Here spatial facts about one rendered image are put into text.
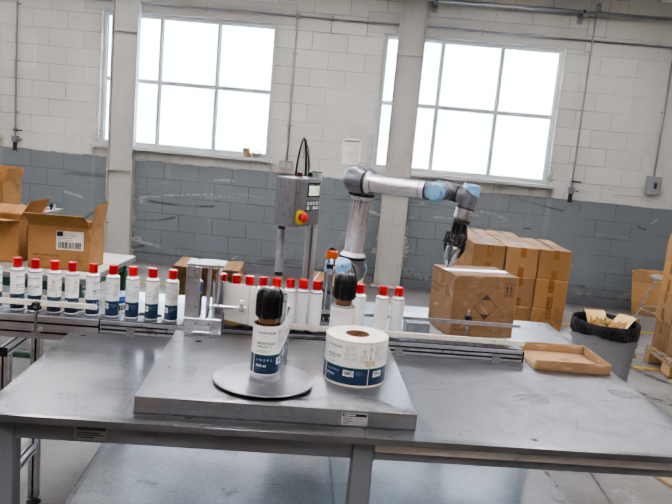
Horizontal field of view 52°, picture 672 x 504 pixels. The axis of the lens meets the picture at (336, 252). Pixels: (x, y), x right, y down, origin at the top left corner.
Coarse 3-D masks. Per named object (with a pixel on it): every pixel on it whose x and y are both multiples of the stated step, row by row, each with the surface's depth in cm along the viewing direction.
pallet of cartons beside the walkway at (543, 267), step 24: (480, 240) 601; (504, 240) 614; (528, 240) 631; (456, 264) 658; (480, 264) 580; (504, 264) 583; (528, 264) 579; (552, 264) 579; (528, 288) 583; (552, 288) 580; (528, 312) 585; (552, 312) 584
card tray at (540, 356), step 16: (528, 352) 289; (544, 352) 291; (560, 352) 293; (576, 352) 294; (592, 352) 285; (544, 368) 268; (560, 368) 268; (576, 368) 268; (592, 368) 269; (608, 368) 269
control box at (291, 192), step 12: (288, 180) 265; (300, 180) 264; (312, 180) 271; (276, 192) 268; (288, 192) 265; (300, 192) 265; (276, 204) 269; (288, 204) 266; (300, 204) 267; (276, 216) 269; (288, 216) 266; (312, 216) 275
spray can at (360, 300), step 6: (360, 288) 271; (360, 294) 271; (354, 300) 271; (360, 300) 270; (360, 306) 271; (354, 312) 272; (360, 312) 271; (354, 318) 272; (360, 318) 272; (354, 324) 272; (360, 324) 272
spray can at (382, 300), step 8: (384, 288) 271; (376, 296) 273; (384, 296) 271; (376, 304) 272; (384, 304) 271; (376, 312) 272; (384, 312) 272; (376, 320) 273; (384, 320) 272; (376, 328) 273; (384, 328) 273
